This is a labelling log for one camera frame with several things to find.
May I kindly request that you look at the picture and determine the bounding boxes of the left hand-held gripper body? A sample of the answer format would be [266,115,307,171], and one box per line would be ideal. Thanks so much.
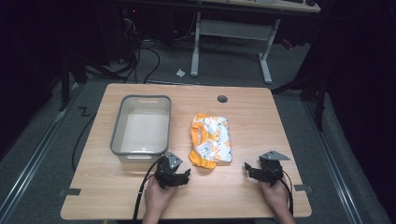
[154,150,190,190]

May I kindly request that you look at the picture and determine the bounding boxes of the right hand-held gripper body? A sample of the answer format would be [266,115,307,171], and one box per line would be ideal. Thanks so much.
[251,150,291,188]

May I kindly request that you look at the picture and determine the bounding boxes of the orange and white printed cloth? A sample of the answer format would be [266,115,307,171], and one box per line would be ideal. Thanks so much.
[189,112,233,170]

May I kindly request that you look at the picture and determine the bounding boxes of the white plastic bin grey rim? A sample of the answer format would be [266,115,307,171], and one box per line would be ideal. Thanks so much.
[109,94,173,164]

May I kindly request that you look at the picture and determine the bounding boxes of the person's left hand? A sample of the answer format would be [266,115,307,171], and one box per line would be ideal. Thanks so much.
[144,176,177,220]

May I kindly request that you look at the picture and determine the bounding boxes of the person's right hand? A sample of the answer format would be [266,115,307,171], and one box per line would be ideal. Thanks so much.
[260,178,292,218]

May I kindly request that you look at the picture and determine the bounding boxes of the black metal stand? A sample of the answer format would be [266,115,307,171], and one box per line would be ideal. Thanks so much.
[271,46,331,132]
[58,52,94,112]

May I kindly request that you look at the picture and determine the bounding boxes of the white-legged desk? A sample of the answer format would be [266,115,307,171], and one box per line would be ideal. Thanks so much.
[190,0,321,85]

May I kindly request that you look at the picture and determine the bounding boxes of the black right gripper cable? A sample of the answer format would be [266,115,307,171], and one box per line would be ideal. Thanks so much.
[279,169,295,217]

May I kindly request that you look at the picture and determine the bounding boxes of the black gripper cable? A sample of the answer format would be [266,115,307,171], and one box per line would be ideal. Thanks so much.
[279,169,295,217]
[132,158,164,222]

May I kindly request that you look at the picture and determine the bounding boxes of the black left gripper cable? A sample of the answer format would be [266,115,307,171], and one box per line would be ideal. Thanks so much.
[132,158,164,222]

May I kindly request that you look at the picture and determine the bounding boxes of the metal floor rail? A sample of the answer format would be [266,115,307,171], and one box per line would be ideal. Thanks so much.
[0,83,83,218]
[303,99,363,224]

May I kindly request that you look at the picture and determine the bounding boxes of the thin black floor cable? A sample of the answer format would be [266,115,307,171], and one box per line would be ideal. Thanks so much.
[71,113,97,173]

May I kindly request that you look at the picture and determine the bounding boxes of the black floor cables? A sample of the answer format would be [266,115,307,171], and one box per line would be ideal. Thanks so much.
[87,17,162,84]

